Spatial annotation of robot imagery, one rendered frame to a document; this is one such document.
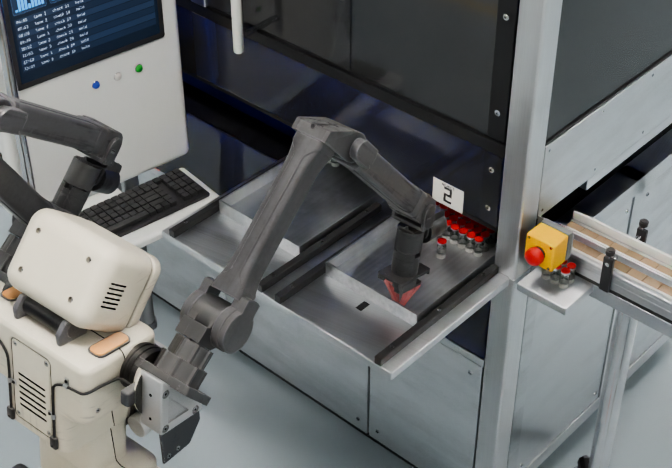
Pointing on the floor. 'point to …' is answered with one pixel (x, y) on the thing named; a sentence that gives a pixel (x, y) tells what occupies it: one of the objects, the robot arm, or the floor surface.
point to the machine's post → (519, 200)
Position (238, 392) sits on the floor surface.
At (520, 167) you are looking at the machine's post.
